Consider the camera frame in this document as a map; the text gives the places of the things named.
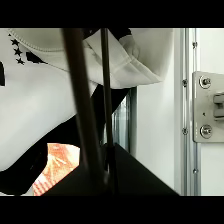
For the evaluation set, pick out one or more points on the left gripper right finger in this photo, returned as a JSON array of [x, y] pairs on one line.
[[136, 176]]

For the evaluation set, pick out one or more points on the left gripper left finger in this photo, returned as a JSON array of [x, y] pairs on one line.
[[71, 185]]

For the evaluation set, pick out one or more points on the white and black jacket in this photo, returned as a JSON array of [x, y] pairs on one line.
[[33, 100]]

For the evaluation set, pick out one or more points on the silver frame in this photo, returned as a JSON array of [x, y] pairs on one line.
[[206, 106]]

